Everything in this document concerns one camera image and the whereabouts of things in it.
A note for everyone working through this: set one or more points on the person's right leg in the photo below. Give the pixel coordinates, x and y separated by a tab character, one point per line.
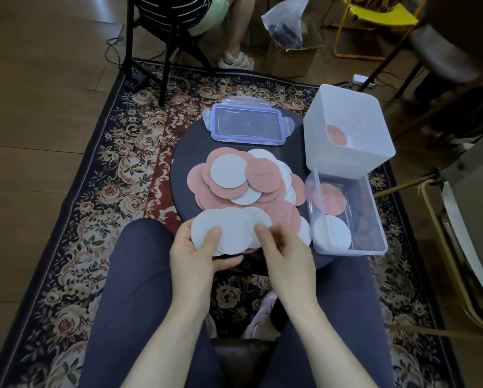
350	303

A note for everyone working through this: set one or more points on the person's right hand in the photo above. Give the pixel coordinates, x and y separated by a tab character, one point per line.
292	274

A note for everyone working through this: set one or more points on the brown cardboard box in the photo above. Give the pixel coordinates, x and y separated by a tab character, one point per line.
292	62

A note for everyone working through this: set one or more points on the person's left forearm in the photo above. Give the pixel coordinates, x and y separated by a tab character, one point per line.
172	347

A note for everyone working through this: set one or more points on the white power strip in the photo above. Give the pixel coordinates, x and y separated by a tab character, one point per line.
362	79

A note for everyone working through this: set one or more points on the clear rectangular plastic container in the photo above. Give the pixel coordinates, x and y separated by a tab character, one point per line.
366	222

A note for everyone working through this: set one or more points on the black metal chair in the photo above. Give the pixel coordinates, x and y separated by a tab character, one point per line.
166	56

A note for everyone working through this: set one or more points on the white translucent plastic tub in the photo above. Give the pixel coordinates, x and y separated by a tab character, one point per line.
346	113

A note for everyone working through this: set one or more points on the white round paper disc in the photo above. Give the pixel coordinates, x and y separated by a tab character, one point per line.
259	218
203	226
233	232
332	233

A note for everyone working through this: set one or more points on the clear lid with blue seal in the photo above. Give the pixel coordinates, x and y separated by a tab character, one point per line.
247	123

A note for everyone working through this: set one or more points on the pink round paper disc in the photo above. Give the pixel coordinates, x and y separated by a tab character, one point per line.
337	135
329	199

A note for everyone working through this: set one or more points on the clear plastic bag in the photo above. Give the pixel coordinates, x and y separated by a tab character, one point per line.
286	20

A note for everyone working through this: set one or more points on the brown wooden chair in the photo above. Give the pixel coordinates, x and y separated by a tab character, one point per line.
447	56

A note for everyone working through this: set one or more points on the black power strip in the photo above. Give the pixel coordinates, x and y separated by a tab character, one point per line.
135	81

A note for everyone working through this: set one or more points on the pile of pink white circles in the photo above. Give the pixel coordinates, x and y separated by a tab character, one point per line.
241	177

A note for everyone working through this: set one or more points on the yellow metal chair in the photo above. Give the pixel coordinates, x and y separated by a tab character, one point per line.
381	14

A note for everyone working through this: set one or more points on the gold metal frame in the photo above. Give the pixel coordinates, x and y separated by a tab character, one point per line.
443	246

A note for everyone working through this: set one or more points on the person's left hand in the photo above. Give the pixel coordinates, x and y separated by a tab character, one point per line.
191	274

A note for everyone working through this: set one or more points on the person's right thumb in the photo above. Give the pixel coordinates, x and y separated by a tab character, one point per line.
265	240

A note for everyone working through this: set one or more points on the person's right forearm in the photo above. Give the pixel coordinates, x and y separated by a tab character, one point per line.
330	351

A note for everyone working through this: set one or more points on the pink shoe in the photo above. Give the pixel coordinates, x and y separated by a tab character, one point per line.
261	317

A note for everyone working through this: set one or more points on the dark brown stool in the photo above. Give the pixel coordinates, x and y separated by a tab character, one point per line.
243	363

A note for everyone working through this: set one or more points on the person's left leg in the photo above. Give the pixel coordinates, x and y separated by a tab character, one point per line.
136	299

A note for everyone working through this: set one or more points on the grey white board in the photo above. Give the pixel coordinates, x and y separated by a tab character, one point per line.
476	214

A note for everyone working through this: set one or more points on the person's left thumb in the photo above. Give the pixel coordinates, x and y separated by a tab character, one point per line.
211	239

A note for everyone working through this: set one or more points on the floral patterned rug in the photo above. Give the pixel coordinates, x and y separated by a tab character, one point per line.
116	169

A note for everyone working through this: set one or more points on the person's leg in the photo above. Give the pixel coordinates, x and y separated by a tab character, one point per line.
350	303
136	299

